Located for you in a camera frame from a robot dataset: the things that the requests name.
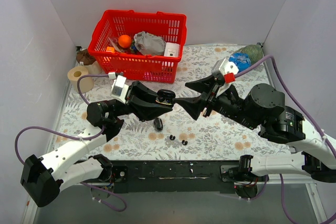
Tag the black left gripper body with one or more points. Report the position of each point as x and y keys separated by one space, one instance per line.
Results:
x=128 y=98

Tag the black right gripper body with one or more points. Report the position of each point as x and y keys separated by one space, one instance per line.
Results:
x=210 y=100

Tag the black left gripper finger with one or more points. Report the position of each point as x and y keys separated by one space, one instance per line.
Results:
x=149 y=111
x=142 y=92

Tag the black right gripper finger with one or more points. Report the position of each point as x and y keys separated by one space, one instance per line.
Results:
x=193 y=106
x=202 y=85

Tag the glossy black earbud charging case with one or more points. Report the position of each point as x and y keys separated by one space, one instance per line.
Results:
x=165 y=97

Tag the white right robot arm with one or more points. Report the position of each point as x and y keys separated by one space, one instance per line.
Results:
x=264 y=107

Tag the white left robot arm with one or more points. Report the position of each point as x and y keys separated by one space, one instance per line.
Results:
x=45 y=177

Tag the plastic-wrapped black earbud case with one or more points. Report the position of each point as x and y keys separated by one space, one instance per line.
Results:
x=158 y=124

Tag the blue-lidded white container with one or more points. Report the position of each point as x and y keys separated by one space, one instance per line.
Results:
x=241 y=60

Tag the beige paper roll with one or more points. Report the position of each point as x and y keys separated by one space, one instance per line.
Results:
x=86 y=84

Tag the crumpled grey plastic bag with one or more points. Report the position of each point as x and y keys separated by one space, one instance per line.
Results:
x=149 y=44

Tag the white small box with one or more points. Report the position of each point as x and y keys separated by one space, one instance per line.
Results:
x=171 y=50

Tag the orange small box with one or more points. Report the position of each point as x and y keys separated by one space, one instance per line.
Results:
x=110 y=49

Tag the orange fruit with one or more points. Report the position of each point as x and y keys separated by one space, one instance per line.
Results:
x=125 y=41

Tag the clear snack packet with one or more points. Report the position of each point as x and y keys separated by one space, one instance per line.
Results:
x=113 y=42

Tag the green avocado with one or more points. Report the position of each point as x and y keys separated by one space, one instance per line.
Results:
x=254 y=52

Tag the red plastic shopping basket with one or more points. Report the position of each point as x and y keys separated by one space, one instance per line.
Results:
x=114 y=23

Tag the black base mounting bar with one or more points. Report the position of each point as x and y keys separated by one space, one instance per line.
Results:
x=182 y=176

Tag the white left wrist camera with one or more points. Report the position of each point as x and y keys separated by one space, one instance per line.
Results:
x=119 y=86

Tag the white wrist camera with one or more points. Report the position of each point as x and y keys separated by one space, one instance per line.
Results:
x=119 y=86
x=224 y=73

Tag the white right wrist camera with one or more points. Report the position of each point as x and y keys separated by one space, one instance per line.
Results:
x=224 y=73

